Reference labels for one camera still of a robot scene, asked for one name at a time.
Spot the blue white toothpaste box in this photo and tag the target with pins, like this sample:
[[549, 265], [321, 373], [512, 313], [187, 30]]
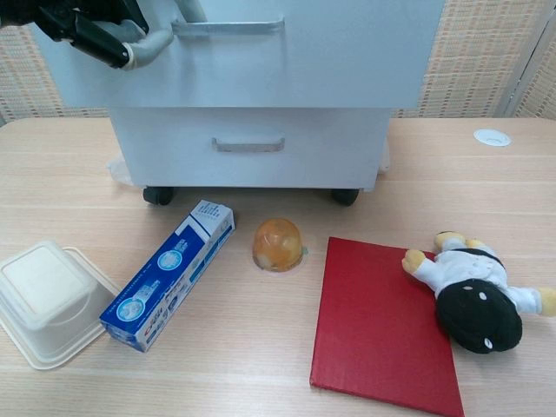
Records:
[[174, 273]]

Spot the white foam food container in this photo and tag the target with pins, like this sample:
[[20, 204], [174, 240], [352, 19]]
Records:
[[43, 295]]

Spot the black grey left robot hand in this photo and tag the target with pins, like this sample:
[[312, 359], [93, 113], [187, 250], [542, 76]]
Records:
[[95, 37]]

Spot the white screen frame post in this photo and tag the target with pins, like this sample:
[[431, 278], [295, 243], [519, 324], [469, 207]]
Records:
[[527, 65]]

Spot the plush doll white coat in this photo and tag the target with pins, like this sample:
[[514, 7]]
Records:
[[478, 299]]

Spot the white bottom cabinet drawer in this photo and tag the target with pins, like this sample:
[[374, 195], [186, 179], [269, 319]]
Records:
[[165, 143]]

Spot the clear plastic film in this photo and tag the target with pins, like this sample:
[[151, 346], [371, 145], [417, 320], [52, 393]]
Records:
[[385, 156], [117, 170]]

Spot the beige woven screen panel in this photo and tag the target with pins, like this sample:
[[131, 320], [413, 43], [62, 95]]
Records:
[[21, 78], [469, 56]]

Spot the orange fruit jelly cup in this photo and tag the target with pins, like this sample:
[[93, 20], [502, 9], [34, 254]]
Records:
[[278, 245]]

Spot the black caster wheel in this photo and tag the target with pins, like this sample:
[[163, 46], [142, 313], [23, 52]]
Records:
[[346, 197], [157, 196]]

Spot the red hardcover book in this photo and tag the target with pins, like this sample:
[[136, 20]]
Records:
[[373, 321]]

